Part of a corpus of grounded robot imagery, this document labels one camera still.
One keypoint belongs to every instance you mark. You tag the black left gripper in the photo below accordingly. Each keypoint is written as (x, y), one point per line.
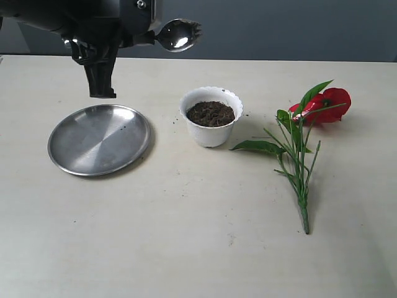
(98, 27)

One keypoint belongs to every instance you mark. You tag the steel spork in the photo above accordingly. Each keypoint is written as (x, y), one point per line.
(179, 35)

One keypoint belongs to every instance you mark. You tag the white plastic flower pot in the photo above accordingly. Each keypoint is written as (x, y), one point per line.
(210, 137)

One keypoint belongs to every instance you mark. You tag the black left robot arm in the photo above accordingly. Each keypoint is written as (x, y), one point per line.
(49, 16)

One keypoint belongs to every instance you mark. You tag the dark brown potting soil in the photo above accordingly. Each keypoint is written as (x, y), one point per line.
(211, 114)

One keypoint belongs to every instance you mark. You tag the artificial red flower stem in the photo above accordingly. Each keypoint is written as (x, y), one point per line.
(319, 105)

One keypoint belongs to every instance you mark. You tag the round steel plate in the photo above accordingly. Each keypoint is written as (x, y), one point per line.
(99, 140)

